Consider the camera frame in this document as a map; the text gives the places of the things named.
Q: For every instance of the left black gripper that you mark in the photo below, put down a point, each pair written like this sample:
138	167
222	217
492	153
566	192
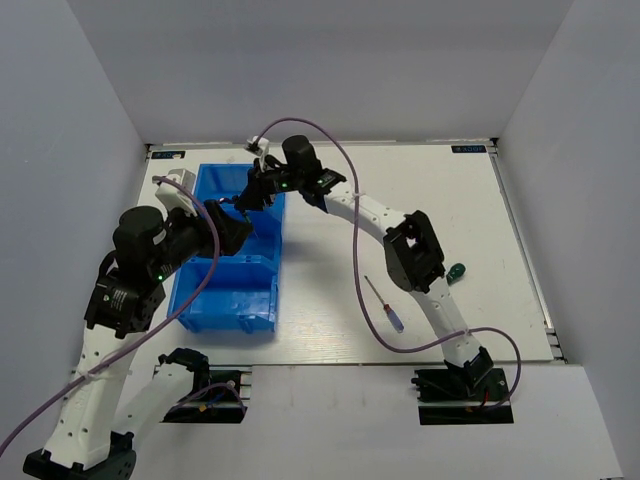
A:
232	231

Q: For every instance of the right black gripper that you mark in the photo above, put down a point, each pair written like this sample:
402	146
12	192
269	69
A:
258	189

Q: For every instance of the blue handle red screwdriver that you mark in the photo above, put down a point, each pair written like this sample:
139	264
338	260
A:
390	313

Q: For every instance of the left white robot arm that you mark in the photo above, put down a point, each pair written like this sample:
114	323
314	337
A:
94	438

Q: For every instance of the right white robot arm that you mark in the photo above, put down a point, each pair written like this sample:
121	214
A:
413	256

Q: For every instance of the blue plastic compartment bin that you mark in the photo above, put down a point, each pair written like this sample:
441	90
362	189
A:
243	292

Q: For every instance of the left table logo sticker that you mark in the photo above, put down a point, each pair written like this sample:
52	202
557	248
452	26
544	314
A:
169	155

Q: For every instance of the table logo sticker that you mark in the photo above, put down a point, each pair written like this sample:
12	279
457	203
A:
468	149
169	155

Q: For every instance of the right table logo sticker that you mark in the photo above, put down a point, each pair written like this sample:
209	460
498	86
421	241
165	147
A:
468	149

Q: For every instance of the green stubby phillips screwdriver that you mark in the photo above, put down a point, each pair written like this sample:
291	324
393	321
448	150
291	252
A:
455	273

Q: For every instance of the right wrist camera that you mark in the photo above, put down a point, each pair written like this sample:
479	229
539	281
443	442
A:
259	147

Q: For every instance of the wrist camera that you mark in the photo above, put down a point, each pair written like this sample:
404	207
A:
174	194
259	147

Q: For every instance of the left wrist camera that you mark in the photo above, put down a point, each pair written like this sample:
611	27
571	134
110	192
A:
174	194

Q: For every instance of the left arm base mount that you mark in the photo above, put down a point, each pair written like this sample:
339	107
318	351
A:
223	398

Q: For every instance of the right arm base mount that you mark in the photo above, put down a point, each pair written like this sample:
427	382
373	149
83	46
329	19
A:
443	400

